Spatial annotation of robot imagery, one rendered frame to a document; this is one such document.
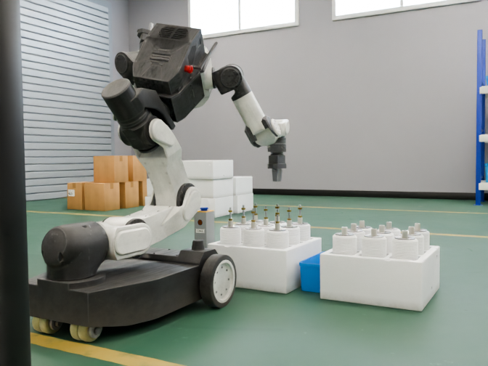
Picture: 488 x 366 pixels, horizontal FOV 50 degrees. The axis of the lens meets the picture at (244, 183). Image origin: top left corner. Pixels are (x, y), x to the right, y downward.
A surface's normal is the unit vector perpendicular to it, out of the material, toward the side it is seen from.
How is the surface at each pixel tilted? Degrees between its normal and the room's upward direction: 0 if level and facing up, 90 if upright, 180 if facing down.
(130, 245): 90
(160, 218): 90
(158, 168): 118
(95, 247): 88
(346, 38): 90
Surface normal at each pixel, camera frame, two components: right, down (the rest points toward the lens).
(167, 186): -0.41, 0.51
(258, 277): -0.50, 0.05
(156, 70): -0.17, -0.44
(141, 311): 0.67, 0.03
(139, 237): 0.88, 0.01
